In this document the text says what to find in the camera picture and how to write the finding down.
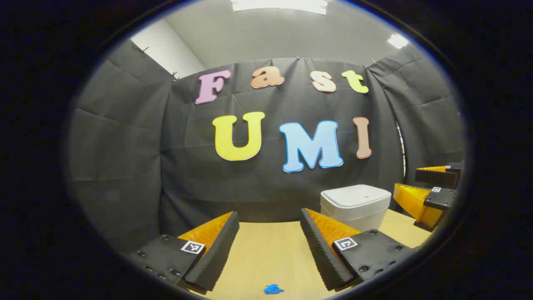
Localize white desktop garbage bin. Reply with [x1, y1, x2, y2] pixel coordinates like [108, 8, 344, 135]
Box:
[320, 185, 392, 233]

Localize long ceiling light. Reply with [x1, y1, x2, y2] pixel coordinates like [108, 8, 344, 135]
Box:
[231, 0, 329, 15]

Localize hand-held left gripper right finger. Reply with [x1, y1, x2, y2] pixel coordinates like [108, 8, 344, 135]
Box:
[300, 207, 418, 292]

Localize small ceiling light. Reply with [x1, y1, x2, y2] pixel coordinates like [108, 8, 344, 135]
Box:
[387, 33, 411, 50]

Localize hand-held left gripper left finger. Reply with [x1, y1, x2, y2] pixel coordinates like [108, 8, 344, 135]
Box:
[128, 211, 241, 295]

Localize wooden desktop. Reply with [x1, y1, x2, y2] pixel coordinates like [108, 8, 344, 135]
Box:
[189, 208, 433, 300]

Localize black backdrop cloth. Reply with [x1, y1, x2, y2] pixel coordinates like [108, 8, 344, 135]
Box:
[67, 40, 467, 255]

